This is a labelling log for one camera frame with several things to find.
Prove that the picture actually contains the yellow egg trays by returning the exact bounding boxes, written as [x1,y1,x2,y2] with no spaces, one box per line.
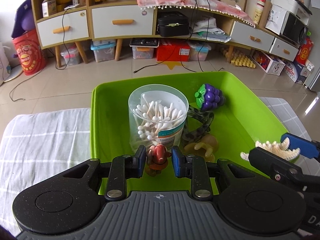
[221,47,257,69]

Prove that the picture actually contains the tan rubber toy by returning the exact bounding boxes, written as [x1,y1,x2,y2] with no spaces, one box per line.
[184,134,218,162]

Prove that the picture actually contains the red cardboard box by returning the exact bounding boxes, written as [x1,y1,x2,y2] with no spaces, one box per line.
[157,39,190,62]

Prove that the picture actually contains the clear cotton swab jar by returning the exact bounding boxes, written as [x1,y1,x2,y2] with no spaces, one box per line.
[128,85,189,153]

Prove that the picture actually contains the white printer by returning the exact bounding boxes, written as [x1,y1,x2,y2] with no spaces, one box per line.
[271,0,313,15]

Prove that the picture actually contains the camouflage hair clip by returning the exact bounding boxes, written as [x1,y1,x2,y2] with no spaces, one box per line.
[181,105,215,147]

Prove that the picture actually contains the wooden cabinet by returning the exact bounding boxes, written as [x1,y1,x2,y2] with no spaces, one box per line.
[30,0,300,69]

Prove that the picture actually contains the black microwave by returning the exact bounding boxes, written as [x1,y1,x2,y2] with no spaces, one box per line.
[280,12,309,46]

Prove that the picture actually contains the white paper sheet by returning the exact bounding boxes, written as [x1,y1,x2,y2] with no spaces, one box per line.
[265,5,287,35]

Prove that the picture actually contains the white printed bag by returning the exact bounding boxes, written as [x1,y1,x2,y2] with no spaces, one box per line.
[0,42,12,85]

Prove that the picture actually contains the beige starfish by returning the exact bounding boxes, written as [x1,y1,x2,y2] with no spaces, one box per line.
[240,140,300,162]

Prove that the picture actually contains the purple plush toy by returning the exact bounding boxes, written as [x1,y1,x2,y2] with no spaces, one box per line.
[11,0,38,39]

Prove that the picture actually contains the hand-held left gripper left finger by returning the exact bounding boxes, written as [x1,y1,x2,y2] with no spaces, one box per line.
[61,145,147,202]

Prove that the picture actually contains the clear storage box blue lid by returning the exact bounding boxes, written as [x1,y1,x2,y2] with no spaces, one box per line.
[90,39,117,62]

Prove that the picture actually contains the white toy carton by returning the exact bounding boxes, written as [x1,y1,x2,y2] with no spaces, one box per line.
[251,50,285,74]

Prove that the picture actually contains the pink fringed cloth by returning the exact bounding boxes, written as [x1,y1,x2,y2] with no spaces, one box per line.
[136,0,256,27]

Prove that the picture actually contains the tall snack tube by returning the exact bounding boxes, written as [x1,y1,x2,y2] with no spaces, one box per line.
[253,0,267,25]

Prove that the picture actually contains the green plastic box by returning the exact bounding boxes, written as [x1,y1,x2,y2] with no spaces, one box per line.
[90,71,289,195]

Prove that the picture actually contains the clear storage box pink lid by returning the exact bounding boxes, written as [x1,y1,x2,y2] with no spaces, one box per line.
[60,45,82,67]

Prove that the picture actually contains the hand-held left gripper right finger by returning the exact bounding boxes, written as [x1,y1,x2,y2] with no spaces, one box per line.
[171,147,258,202]

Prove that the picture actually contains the purple toy grapes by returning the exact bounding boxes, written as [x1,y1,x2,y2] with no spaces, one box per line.
[194,84,225,112]

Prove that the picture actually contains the red gift box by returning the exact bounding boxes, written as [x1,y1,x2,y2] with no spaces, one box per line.
[295,36,314,65]

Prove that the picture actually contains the folded white clothes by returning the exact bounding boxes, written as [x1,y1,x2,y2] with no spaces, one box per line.
[191,15,232,42]

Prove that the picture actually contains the small red toy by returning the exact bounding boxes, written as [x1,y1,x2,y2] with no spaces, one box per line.
[146,144,172,177]

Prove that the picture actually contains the black case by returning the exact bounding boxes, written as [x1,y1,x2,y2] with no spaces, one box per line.
[157,12,190,37]

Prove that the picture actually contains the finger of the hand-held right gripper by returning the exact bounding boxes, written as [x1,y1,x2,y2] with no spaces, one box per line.
[248,147,320,192]
[280,133,320,158]

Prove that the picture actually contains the white drawer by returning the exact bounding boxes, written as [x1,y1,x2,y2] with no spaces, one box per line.
[269,38,300,62]
[37,9,90,47]
[230,21,275,53]
[91,4,154,39]

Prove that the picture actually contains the blue and white carton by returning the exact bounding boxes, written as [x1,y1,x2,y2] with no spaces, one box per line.
[284,60,310,84]

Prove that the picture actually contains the clear storage box white lid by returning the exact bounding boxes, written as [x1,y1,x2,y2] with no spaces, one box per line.
[129,38,160,60]

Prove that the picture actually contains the red printed bucket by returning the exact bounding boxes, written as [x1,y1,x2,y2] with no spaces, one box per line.
[12,29,47,75]

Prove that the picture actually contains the grey checked blanket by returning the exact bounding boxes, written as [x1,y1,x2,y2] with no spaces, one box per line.
[0,97,314,234]

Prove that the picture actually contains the clear storage box colourful contents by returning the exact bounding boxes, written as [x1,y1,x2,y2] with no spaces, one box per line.
[189,42,212,61]

